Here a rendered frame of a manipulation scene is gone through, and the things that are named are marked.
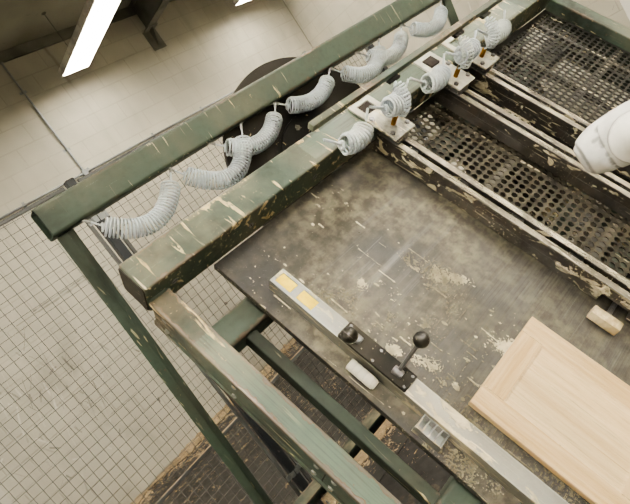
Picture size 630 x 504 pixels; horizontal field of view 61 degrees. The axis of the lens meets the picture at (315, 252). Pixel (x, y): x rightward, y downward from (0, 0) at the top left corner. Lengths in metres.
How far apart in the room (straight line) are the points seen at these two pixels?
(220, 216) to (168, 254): 0.17
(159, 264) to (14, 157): 4.81
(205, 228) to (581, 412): 0.99
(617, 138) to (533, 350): 0.54
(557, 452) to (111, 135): 5.66
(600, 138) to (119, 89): 5.86
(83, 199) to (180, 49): 5.56
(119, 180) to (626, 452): 1.54
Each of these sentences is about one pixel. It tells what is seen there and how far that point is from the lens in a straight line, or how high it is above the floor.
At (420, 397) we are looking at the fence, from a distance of 1.26.
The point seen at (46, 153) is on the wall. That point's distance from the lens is 6.11.
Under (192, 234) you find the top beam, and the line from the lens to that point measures 1.35.
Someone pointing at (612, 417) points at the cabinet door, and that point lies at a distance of 1.48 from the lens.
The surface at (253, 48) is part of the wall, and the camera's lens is 7.77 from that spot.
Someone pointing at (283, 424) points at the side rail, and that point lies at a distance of 1.18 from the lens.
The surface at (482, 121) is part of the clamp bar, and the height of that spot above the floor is 1.64.
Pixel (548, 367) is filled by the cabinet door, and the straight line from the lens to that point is 1.45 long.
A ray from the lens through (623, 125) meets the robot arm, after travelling 1.22.
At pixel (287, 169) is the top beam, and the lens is 1.49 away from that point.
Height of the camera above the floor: 1.93
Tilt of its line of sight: 11 degrees down
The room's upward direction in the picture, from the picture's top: 35 degrees counter-clockwise
